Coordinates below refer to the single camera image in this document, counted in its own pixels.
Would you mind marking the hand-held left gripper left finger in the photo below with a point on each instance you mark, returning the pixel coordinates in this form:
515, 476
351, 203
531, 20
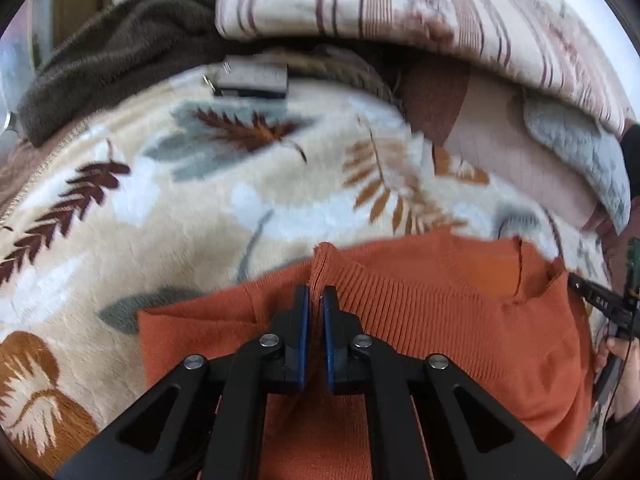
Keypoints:
301, 340

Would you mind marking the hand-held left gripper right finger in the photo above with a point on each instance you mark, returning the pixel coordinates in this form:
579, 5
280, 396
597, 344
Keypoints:
329, 340

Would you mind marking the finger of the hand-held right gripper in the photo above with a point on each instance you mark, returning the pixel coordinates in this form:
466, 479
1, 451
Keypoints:
597, 300

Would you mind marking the orange knit sweater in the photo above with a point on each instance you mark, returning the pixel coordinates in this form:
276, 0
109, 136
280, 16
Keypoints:
425, 310

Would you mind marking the person's right hand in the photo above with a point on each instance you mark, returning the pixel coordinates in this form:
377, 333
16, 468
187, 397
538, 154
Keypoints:
627, 385

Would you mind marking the grey quilted pillow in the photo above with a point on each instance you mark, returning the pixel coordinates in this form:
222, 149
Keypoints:
585, 155

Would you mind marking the black cloth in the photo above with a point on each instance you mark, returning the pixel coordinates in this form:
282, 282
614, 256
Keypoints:
632, 147

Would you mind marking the leaf print fleece blanket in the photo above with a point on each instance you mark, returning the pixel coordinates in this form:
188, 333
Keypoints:
175, 225

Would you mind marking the pink brown bed sheet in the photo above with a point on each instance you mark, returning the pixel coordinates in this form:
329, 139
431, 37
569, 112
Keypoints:
500, 150

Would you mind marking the small grey device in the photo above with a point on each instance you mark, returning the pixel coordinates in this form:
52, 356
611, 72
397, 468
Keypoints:
250, 77

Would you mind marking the striped floral pillow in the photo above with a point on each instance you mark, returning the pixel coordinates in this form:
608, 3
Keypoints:
450, 20

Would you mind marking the dark brown fleece blanket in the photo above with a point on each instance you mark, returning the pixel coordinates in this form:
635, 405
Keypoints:
110, 55

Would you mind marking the patterned glass window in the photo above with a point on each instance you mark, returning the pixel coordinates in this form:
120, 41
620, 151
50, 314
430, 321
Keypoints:
20, 50

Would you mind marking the wooden window frame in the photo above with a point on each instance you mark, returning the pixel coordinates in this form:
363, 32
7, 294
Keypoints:
80, 0

